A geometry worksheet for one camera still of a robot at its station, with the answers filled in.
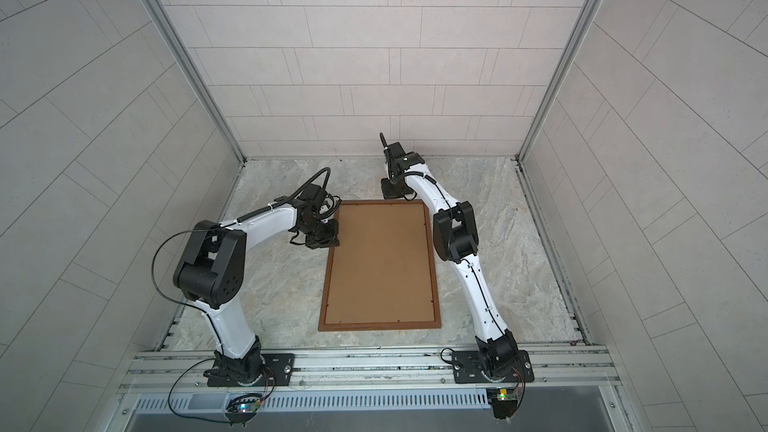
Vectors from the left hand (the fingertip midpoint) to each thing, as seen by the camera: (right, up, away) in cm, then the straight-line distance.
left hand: (348, 237), depth 92 cm
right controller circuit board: (+40, -33, -24) cm, 58 cm away
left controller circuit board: (-18, -32, -28) cm, 46 cm away
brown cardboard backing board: (+10, -10, -2) cm, 15 cm away
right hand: (+13, +13, +11) cm, 22 cm away
